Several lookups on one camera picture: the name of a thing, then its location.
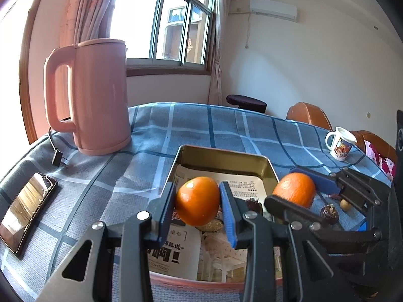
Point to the air conditioner pipe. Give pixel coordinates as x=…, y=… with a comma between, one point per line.
x=248, y=30

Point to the brown wooden door frame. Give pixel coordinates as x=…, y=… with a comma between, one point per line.
x=28, y=69

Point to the white printed mug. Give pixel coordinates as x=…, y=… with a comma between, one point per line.
x=341, y=144

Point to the brown leather armchair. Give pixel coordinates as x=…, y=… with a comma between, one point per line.
x=308, y=116

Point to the pale beige curtain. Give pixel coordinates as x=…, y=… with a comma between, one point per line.
x=218, y=37

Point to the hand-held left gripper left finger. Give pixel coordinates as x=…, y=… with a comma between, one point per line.
x=167, y=215

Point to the dark round stool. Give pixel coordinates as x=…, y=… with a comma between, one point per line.
x=246, y=101

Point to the red paper window decoration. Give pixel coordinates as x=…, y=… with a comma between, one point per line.
x=190, y=44

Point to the black smartphone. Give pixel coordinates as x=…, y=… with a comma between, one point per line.
x=26, y=209

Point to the pink floral pillow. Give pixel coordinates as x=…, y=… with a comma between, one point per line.
x=382, y=162

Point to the blue plaid tablecloth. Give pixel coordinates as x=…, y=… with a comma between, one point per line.
x=126, y=179

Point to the brown leather sofa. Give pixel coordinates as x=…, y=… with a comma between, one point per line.
x=377, y=138

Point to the printed paper leaflet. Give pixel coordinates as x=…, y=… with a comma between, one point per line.
x=248, y=187

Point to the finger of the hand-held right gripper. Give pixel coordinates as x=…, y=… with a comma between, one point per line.
x=321, y=181
x=292, y=209

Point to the sliding glass window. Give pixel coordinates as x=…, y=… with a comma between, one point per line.
x=163, y=19

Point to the pink metal tin box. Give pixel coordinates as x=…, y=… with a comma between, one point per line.
x=220, y=157

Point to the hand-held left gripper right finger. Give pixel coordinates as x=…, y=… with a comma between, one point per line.
x=229, y=215

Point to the tan longan fruit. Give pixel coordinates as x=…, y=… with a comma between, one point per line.
x=345, y=204

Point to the pink curtain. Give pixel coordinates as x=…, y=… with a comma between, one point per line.
x=89, y=9

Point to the pink electric kettle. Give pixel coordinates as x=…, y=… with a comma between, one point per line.
x=94, y=100

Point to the white air conditioner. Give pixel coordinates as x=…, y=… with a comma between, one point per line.
x=273, y=8

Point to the red round turnip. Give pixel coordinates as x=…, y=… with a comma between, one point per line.
x=334, y=197

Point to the orange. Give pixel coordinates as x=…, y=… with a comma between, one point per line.
x=196, y=201
x=294, y=190

